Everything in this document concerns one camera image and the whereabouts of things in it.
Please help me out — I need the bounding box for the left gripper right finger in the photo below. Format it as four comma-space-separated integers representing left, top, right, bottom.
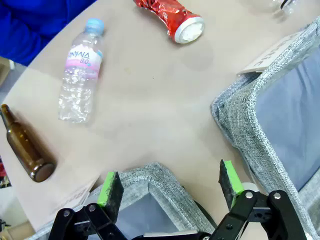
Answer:
211, 159, 307, 240

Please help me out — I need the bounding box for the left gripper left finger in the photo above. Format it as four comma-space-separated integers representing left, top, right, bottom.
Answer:
47, 171, 131, 240

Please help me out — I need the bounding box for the brown glass bottle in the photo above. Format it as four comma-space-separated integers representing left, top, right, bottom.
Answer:
0, 103, 57, 183

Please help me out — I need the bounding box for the pink label water bottle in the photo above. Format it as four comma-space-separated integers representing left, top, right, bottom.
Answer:
57, 17, 105, 124

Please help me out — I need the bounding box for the large clear plastic bottle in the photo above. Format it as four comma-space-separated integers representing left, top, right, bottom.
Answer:
246, 0, 301, 16

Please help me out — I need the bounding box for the grey fabric bottle basket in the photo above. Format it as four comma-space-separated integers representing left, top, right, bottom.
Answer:
32, 161, 218, 240

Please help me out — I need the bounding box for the grey fabric plastic basket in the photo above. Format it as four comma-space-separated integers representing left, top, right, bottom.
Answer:
210, 18, 320, 238

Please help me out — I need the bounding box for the crushed red can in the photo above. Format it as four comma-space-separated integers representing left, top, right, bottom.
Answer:
133, 0, 206, 45

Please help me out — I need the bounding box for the faint print bottle label card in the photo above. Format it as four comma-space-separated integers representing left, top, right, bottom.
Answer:
51, 178, 101, 216

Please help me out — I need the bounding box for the capital letter plastic label card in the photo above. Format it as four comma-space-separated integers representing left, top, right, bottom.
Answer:
236, 31, 305, 76

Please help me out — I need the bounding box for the person in blue hoodie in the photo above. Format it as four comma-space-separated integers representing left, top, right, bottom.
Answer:
0, 0, 97, 67

